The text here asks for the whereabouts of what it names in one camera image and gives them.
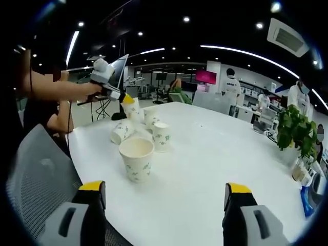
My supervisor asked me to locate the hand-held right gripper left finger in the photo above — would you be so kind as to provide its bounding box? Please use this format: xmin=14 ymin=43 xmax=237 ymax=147
xmin=43 ymin=180 xmax=107 ymax=246

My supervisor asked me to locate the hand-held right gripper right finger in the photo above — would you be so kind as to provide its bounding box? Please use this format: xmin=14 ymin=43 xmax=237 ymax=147
xmin=222 ymin=182 xmax=290 ymax=246

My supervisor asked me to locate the green print white paper cup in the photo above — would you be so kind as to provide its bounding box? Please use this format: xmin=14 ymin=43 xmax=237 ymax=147
xmin=133 ymin=124 xmax=154 ymax=141
xmin=152 ymin=122 xmax=172 ymax=153
xmin=122 ymin=98 xmax=145 ymax=121
xmin=142 ymin=108 xmax=161 ymax=130
xmin=110 ymin=119 xmax=136 ymax=144
xmin=118 ymin=137 xmax=155 ymax=183

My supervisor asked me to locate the person's left hand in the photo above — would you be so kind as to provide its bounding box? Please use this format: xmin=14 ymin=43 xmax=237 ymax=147
xmin=76 ymin=82 xmax=104 ymax=104

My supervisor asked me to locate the tilted computer monitor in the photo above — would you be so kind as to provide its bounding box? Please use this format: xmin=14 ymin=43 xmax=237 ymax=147
xmin=109 ymin=53 xmax=130 ymax=91

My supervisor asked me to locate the straight ceiling light strip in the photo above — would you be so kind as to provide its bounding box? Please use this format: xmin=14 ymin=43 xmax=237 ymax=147
xmin=66 ymin=30 xmax=80 ymax=67

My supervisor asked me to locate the blue packet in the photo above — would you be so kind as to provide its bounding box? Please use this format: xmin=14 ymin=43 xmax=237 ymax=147
xmin=299 ymin=186 xmax=315 ymax=218

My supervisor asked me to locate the grey mesh office chair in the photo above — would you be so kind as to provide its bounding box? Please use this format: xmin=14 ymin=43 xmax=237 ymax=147
xmin=6 ymin=124 xmax=134 ymax=246

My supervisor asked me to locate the small clear jar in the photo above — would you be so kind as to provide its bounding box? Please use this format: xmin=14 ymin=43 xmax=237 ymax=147
xmin=292 ymin=163 xmax=311 ymax=183

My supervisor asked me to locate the grey rounded device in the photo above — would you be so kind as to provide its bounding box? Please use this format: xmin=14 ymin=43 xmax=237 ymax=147
xmin=309 ymin=173 xmax=326 ymax=206

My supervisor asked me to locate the white table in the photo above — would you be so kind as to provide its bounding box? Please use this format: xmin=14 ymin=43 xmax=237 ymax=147
xmin=68 ymin=101 xmax=318 ymax=246

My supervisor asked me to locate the pink display screen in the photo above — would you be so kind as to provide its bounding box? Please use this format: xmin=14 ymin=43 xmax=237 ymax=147
xmin=195 ymin=69 xmax=218 ymax=85

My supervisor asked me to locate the person's dark shirt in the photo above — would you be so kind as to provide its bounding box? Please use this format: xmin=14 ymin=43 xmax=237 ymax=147
xmin=0 ymin=48 xmax=29 ymax=144

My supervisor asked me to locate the green potted plant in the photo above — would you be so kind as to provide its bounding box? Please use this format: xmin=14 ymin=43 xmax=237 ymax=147
xmin=276 ymin=104 xmax=319 ymax=167

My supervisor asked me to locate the curved ceiling light strip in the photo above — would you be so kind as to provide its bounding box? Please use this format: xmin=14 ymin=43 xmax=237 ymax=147
xmin=199 ymin=45 xmax=301 ymax=79

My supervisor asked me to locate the ceiling air vent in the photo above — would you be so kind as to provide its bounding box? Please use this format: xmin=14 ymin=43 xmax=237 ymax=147
xmin=266 ymin=17 xmax=310 ymax=58

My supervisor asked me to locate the coiled black white cable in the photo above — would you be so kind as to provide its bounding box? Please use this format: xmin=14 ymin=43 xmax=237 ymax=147
xmin=265 ymin=129 xmax=279 ymax=141

